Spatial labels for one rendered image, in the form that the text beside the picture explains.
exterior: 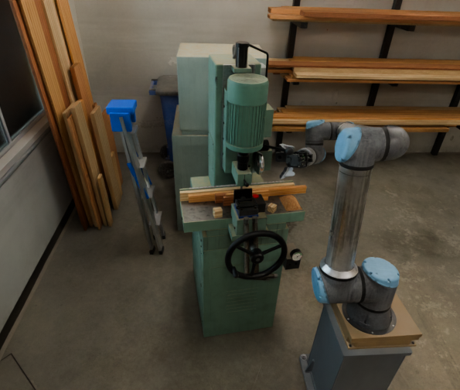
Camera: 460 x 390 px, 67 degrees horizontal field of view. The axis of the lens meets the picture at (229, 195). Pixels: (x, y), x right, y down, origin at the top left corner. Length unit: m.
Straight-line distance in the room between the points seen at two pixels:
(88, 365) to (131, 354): 0.23
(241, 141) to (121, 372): 1.44
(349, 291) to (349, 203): 0.39
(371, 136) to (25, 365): 2.12
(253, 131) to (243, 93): 0.18
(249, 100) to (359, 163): 0.52
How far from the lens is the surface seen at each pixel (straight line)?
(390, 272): 1.56
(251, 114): 1.49
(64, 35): 3.22
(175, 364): 2.20
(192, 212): 1.67
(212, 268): 1.83
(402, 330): 1.74
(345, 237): 1.36
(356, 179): 1.25
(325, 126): 1.78
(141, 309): 2.46
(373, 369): 1.86
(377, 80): 3.76
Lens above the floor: 1.90
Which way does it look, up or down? 34 degrees down
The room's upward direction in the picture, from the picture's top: 2 degrees clockwise
